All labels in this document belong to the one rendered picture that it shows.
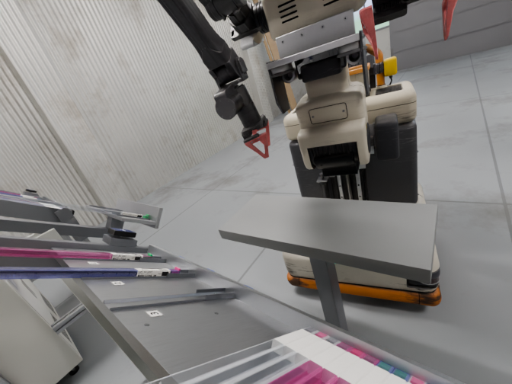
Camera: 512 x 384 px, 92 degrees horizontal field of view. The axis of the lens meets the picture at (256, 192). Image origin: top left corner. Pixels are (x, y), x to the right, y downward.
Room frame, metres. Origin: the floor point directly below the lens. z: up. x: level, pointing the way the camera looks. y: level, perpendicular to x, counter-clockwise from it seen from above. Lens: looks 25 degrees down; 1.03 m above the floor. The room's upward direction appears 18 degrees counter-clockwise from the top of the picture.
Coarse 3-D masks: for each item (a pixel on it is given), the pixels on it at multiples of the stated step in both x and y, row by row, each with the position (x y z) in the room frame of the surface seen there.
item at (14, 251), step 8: (0, 248) 0.34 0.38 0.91; (8, 248) 0.35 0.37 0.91; (16, 248) 0.35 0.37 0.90; (24, 248) 0.36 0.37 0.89; (32, 248) 0.37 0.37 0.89; (8, 256) 0.34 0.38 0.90; (16, 256) 0.35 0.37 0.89; (24, 256) 0.35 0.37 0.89; (32, 256) 0.36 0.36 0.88; (40, 256) 0.36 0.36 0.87; (48, 256) 0.37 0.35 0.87; (56, 256) 0.37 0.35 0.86; (64, 256) 0.38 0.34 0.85; (72, 256) 0.38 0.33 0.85; (80, 256) 0.39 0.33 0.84; (88, 256) 0.40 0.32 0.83; (96, 256) 0.40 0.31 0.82; (104, 256) 0.41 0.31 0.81; (112, 256) 0.42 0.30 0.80; (120, 256) 0.42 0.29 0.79; (128, 256) 0.43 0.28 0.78; (136, 256) 0.44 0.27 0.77; (144, 256) 0.45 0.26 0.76
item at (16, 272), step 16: (0, 272) 0.26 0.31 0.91; (16, 272) 0.26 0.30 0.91; (32, 272) 0.27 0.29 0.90; (48, 272) 0.28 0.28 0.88; (64, 272) 0.29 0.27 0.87; (80, 272) 0.30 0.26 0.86; (96, 272) 0.31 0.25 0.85; (112, 272) 0.32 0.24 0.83; (128, 272) 0.33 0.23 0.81; (176, 272) 0.37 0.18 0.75
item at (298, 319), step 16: (176, 256) 0.45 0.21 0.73; (192, 272) 0.40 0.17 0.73; (208, 272) 0.37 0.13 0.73; (240, 288) 0.31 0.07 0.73; (256, 304) 0.27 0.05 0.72; (272, 304) 0.26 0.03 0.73; (288, 320) 0.23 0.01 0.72; (304, 320) 0.22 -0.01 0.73; (320, 320) 0.21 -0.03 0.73; (336, 336) 0.19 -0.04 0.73; (352, 336) 0.18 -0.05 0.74; (368, 352) 0.16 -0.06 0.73; (384, 352) 0.15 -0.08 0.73; (400, 368) 0.14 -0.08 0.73; (416, 368) 0.13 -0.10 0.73
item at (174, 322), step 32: (160, 256) 0.49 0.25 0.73; (96, 288) 0.27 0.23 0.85; (128, 288) 0.28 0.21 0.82; (160, 288) 0.30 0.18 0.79; (192, 288) 0.32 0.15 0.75; (224, 288) 0.32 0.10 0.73; (128, 320) 0.19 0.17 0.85; (160, 320) 0.20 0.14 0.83; (192, 320) 0.21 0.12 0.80; (224, 320) 0.22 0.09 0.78; (256, 320) 0.23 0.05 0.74; (160, 352) 0.15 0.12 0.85; (192, 352) 0.15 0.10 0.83; (224, 352) 0.16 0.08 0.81
